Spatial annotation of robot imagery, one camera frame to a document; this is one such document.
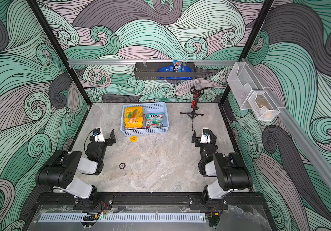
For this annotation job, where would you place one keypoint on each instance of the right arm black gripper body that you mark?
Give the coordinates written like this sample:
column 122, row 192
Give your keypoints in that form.
column 204, row 147

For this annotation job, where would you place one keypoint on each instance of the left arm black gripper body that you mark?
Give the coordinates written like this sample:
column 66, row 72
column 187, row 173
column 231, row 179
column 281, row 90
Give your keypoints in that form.
column 102, row 147

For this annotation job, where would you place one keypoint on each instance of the yellow candy bag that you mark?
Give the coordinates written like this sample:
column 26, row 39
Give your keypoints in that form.
column 133, row 117

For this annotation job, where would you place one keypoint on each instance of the light blue perforated plastic basket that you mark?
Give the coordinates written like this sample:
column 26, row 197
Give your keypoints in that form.
column 158, row 107

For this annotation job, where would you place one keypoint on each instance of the teal Fox's candy bag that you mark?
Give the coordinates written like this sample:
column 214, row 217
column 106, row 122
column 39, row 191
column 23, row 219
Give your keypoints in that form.
column 154, row 120

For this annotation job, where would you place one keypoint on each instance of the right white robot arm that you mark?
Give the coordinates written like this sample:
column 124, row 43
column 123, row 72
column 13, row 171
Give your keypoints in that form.
column 228, row 169

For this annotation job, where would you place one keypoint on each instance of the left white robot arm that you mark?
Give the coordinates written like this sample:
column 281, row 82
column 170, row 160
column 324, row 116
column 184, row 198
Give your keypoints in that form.
column 60, row 169

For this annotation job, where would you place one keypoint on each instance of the yellow round sticker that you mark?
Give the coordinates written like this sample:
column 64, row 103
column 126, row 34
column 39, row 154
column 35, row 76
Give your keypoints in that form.
column 133, row 138

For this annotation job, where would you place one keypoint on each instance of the red microphone on tripod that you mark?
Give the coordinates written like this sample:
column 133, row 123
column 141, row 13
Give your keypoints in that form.
column 197, row 91

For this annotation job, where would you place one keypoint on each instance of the small clear bin with contents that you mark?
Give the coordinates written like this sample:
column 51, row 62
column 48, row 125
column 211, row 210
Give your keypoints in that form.
column 264, row 109

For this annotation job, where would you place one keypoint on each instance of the blue package in shelf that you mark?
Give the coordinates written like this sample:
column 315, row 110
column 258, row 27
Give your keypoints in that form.
column 172, row 69

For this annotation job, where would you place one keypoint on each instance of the small snack packet in shelf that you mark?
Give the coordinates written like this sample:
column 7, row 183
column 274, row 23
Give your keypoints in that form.
column 177, row 66

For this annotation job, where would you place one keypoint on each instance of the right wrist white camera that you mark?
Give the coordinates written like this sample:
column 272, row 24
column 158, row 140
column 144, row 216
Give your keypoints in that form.
column 206, row 137

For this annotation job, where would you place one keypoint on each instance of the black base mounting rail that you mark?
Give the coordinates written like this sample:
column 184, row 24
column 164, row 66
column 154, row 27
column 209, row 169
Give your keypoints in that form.
column 191, row 200

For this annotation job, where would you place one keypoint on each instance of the black wall shelf tray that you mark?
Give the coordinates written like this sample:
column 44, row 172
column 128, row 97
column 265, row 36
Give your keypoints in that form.
column 149, row 71

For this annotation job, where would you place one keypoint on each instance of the clear plastic wall bin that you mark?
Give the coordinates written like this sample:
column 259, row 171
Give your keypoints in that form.
column 243, row 82

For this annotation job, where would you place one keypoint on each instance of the white slotted cable duct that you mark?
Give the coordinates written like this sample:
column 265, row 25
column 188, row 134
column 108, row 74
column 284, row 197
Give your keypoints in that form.
column 155, row 217

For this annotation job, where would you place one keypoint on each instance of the aluminium rail back wall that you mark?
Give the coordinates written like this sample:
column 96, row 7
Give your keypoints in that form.
column 133, row 62

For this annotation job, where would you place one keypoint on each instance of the black corner frame post left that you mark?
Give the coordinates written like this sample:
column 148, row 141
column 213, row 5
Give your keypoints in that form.
column 52, row 38

